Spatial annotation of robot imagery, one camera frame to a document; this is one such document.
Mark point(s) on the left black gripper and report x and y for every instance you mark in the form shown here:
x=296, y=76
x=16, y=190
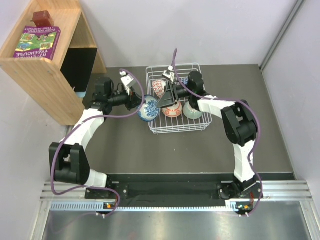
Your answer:
x=134, y=101

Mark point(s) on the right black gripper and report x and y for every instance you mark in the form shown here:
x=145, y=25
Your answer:
x=170, y=97

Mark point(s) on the red floral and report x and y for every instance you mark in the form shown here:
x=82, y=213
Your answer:
x=173, y=111

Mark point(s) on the red patterned white bowl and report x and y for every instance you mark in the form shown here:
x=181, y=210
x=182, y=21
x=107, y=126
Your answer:
x=159, y=87

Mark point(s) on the dark blue bottom bowl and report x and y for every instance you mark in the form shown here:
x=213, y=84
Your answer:
x=149, y=110

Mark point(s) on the orange red patterned bowl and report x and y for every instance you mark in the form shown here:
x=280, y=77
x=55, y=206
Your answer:
x=185, y=80

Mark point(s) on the pale green bowl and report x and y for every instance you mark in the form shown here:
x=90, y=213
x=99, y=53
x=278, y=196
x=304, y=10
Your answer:
x=191, y=113

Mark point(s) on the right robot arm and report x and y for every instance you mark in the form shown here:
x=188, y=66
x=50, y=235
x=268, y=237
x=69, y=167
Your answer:
x=239, y=123

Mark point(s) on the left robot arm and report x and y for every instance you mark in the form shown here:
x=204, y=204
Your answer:
x=69, y=166

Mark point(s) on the wooden shelf unit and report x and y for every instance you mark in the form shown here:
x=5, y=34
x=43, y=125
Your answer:
x=42, y=78

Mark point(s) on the purple treehouse book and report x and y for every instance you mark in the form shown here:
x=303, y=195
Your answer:
x=38, y=42

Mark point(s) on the dark red box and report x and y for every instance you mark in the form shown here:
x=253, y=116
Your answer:
x=42, y=19

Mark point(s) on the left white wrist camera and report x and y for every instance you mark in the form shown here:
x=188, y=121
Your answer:
x=128, y=81

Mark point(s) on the white wire dish rack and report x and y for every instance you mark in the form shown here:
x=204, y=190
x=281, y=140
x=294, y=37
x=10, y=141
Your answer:
x=164, y=124

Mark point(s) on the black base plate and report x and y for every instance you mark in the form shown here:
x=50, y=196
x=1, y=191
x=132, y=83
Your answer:
x=153, y=185

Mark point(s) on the aluminium rail frame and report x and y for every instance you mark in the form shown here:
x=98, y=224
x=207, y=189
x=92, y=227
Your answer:
x=272, y=191

